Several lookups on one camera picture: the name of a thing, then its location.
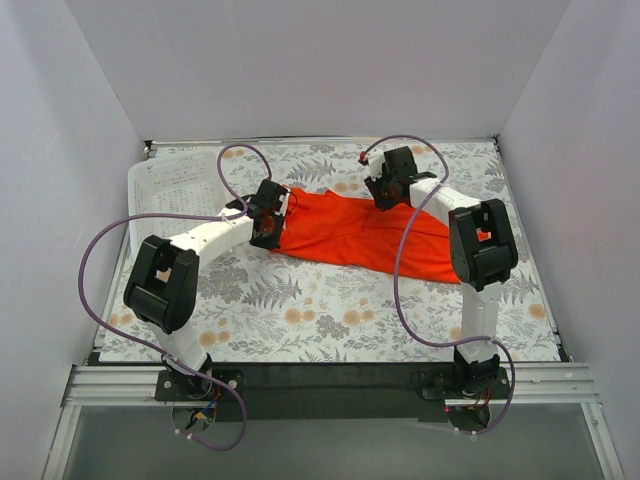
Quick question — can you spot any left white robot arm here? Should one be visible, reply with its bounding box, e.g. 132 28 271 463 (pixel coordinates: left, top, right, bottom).
123 179 291 400

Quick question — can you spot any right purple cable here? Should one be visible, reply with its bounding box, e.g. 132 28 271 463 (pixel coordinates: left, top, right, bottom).
359 133 517 439

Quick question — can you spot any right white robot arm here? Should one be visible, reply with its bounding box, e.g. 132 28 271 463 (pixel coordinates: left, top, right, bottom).
358 146 519 398

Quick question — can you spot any aluminium frame rail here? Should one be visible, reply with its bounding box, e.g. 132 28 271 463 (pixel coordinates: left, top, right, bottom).
43 362 622 479

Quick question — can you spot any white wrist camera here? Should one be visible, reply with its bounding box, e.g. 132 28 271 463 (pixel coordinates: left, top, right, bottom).
358 150 385 182
276 186 291 218

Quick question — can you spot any floral patterned table mat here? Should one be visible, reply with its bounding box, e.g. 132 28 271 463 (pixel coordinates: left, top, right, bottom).
96 140 560 363

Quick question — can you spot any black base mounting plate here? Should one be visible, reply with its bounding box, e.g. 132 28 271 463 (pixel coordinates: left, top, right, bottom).
154 360 514 422

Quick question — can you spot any orange t shirt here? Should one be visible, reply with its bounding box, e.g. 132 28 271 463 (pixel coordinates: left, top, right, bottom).
276 188 460 284

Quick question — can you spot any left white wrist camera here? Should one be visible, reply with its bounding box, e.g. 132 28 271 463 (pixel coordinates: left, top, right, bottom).
276 186 291 218

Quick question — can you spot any white plastic laundry basket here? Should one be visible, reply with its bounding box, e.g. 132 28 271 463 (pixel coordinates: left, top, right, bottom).
127 149 236 251

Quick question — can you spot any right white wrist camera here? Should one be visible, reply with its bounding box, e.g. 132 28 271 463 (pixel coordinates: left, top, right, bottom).
358 150 385 182

